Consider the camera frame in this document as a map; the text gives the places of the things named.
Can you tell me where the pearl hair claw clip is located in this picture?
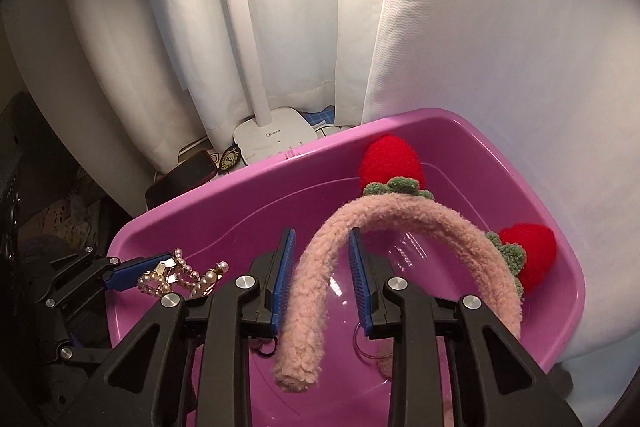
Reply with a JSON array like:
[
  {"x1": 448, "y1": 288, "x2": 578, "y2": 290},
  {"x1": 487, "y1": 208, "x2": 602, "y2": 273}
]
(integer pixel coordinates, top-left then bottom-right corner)
[{"x1": 137, "y1": 248, "x2": 229, "y2": 299}]

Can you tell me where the dark purple hair tie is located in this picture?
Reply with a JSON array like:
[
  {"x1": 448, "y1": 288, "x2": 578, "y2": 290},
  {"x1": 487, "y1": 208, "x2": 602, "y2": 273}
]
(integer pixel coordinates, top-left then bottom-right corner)
[{"x1": 249, "y1": 336, "x2": 279, "y2": 358}]

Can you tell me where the thin silver bangle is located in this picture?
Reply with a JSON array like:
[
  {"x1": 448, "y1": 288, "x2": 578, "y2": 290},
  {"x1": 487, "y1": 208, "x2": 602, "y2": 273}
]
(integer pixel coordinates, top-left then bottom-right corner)
[{"x1": 352, "y1": 323, "x2": 394, "y2": 362}]

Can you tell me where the pink fuzzy strawberry headband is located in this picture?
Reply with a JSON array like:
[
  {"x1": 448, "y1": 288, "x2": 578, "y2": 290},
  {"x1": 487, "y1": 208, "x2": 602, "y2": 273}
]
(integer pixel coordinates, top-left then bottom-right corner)
[{"x1": 272, "y1": 135, "x2": 558, "y2": 392}]

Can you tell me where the dark red smartphone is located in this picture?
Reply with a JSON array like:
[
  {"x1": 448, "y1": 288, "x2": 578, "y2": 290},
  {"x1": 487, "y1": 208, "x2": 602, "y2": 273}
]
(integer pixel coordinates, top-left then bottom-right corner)
[{"x1": 144, "y1": 150, "x2": 218, "y2": 210}]

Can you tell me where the black gold badge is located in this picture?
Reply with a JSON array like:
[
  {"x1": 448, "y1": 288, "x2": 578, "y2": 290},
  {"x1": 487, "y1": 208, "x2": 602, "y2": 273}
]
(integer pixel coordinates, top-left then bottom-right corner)
[{"x1": 218, "y1": 144, "x2": 242, "y2": 174}]

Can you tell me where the white desk lamp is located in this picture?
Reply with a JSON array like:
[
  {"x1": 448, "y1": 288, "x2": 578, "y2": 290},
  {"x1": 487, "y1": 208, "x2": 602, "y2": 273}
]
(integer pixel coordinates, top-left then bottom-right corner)
[{"x1": 226, "y1": 0, "x2": 317, "y2": 165}]

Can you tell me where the white curtain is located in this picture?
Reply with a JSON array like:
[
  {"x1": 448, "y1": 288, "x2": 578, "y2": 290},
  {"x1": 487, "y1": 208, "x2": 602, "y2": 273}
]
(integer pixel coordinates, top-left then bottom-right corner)
[{"x1": 0, "y1": 0, "x2": 640, "y2": 358}]

